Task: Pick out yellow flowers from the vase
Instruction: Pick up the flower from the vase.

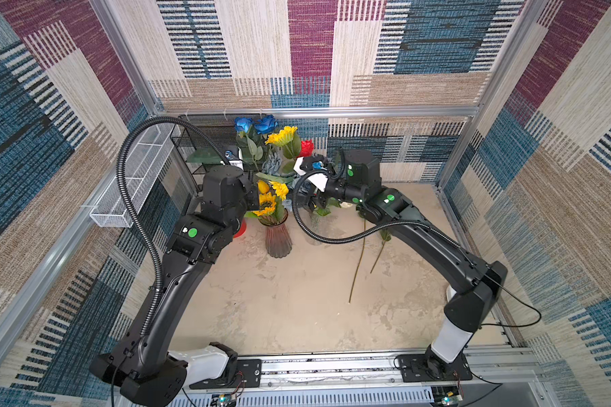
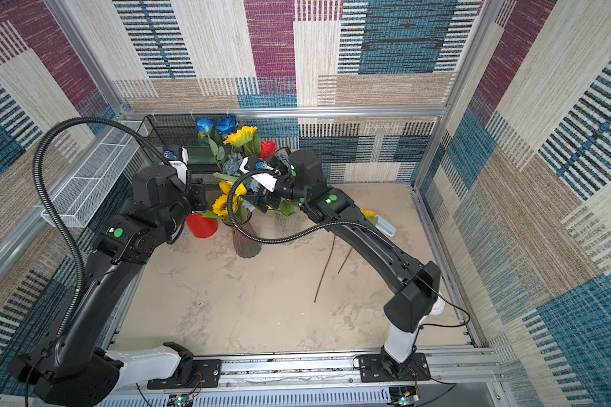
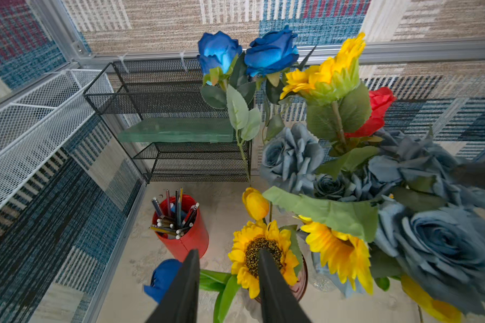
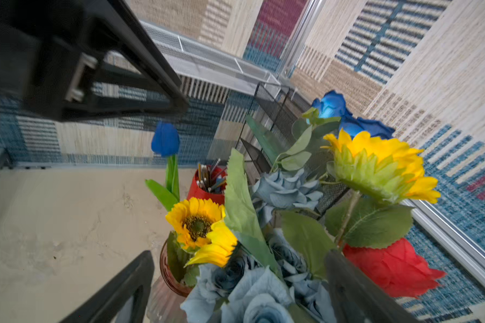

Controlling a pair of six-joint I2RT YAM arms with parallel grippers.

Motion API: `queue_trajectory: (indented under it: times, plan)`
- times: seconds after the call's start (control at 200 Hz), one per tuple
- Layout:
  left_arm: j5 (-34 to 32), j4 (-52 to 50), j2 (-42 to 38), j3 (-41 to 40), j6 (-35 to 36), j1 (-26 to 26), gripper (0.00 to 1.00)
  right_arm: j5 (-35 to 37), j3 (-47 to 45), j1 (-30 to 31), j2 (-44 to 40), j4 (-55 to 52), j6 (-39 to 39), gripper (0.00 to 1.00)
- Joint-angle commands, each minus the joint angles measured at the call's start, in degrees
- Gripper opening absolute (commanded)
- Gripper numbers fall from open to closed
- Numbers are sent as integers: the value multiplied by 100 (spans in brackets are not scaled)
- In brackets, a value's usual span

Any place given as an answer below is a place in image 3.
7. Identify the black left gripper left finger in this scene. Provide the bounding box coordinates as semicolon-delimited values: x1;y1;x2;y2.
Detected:
146;250;199;322

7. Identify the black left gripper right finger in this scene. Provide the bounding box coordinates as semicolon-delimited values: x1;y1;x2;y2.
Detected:
258;249;311;322

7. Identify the yellow sunflower bouquet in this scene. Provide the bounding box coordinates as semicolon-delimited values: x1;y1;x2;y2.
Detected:
299;215;374;295

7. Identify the tall yellow sunflower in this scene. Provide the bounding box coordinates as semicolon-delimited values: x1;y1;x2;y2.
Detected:
279;31;373;154

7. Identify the dark ribbed glass vase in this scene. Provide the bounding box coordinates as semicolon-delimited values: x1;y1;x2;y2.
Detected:
287;256;309;301

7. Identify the clear glass vase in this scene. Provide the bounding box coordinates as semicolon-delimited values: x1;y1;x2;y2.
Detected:
309;252;338;293

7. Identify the sunflower in dark vase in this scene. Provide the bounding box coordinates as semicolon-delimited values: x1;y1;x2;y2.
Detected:
228;220;300;300

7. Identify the blue tulip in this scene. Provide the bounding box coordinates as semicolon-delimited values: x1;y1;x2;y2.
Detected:
143;259;182;304

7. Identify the red pen cup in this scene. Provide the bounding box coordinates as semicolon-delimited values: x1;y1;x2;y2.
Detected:
150;189;209;261

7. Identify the yellow tulip bud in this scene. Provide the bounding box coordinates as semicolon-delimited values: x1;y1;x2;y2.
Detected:
242;187;270;222

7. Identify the small yellow rosebud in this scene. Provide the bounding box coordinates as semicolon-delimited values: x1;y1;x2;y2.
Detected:
400;275;462;323

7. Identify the grey blue rose bouquet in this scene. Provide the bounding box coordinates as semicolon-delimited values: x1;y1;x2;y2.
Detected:
261;125;485;318

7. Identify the black mesh shelf rack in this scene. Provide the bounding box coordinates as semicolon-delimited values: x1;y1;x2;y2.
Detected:
84;58;252;183

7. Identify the red rose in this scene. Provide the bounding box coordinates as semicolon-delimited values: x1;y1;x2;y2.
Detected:
345;87;397;138

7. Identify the blue rose pair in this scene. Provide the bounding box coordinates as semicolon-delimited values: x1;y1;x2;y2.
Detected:
197;26;299;87

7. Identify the white wire mesh tray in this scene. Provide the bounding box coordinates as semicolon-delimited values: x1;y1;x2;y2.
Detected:
0;69;113;209

